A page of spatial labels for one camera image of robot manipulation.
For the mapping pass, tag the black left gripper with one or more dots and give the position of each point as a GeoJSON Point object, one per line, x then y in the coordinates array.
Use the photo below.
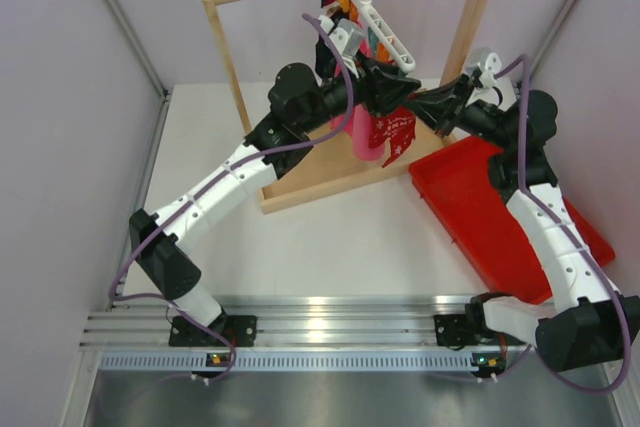
{"type": "Point", "coordinates": [372, 77]}

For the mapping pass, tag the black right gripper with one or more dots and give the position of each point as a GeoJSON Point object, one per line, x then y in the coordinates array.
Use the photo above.
{"type": "Point", "coordinates": [442, 108]}

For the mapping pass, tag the red patterned sock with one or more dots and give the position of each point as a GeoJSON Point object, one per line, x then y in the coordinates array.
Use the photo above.
{"type": "Point", "coordinates": [400, 133]}
{"type": "Point", "coordinates": [378, 133]}

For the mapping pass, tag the pink towel sock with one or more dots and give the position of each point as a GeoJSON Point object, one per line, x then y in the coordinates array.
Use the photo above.
{"type": "Point", "coordinates": [359, 128]}

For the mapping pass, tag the white clip hanger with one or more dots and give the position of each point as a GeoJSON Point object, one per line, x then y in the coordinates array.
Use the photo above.
{"type": "Point", "coordinates": [369, 17]}

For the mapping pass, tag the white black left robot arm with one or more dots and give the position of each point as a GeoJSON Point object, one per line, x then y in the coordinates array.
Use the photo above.
{"type": "Point", "coordinates": [299, 105]}

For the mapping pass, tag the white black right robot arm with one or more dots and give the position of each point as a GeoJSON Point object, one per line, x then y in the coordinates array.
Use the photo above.
{"type": "Point", "coordinates": [591, 321]}

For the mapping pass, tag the teal middle clothes peg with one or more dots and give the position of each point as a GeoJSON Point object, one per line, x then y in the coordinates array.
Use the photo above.
{"type": "Point", "coordinates": [373, 42]}

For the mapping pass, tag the black christmas sock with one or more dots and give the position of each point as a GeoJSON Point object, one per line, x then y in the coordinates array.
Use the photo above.
{"type": "Point", "coordinates": [325, 63]}

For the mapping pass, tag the red plastic tray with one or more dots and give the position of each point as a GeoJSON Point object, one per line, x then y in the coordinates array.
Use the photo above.
{"type": "Point", "coordinates": [454, 183]}

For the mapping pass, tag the wooden clothes rack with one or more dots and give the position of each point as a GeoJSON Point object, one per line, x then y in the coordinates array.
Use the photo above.
{"type": "Point", "coordinates": [331, 168]}

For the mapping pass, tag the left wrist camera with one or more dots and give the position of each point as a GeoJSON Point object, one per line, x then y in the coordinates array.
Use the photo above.
{"type": "Point", "coordinates": [347, 36]}

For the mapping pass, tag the aluminium mounting rail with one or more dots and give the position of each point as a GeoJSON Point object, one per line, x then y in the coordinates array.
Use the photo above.
{"type": "Point", "coordinates": [287, 323]}

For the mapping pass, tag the perforated cable duct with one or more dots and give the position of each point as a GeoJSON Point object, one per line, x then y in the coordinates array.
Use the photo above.
{"type": "Point", "coordinates": [304, 361]}

